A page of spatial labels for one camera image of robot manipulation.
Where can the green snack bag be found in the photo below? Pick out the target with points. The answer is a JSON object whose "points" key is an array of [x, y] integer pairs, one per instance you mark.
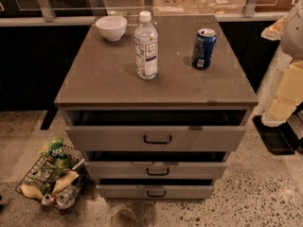
{"points": [[54, 153]]}

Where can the crushed silver can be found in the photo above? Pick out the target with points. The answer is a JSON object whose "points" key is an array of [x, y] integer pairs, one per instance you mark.
{"points": [[61, 200]]}

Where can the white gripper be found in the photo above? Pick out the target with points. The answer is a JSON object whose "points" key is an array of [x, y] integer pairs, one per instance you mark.
{"points": [[294, 37]]}

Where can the blue soda can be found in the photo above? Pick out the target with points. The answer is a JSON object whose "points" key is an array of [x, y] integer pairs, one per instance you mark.
{"points": [[203, 48]]}

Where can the left cardboard box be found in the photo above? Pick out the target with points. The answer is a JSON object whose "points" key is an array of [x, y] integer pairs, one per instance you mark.
{"points": [[175, 7]]}

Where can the grey top drawer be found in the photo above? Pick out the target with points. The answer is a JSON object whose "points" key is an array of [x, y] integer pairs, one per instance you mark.
{"points": [[189, 130]]}

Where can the black wire basket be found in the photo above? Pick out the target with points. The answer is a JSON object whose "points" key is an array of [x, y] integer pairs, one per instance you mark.
{"points": [[43, 175]]}

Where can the black floor tray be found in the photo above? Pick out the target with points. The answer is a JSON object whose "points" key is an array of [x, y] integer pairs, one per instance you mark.
{"points": [[280, 140]]}

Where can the white ceramic bowl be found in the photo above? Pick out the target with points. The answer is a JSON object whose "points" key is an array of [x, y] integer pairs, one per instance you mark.
{"points": [[112, 27]]}

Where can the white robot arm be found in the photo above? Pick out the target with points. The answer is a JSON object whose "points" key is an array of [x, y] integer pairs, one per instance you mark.
{"points": [[289, 30]]}

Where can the yellow snack bag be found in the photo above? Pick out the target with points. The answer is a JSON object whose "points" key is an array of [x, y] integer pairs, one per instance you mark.
{"points": [[65, 181], [31, 192]]}

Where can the grey drawer cabinet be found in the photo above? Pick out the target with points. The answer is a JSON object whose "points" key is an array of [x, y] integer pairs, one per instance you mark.
{"points": [[103, 75]]}

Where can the clear plastic water bottle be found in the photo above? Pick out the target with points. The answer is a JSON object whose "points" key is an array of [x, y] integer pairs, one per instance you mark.
{"points": [[146, 47]]}

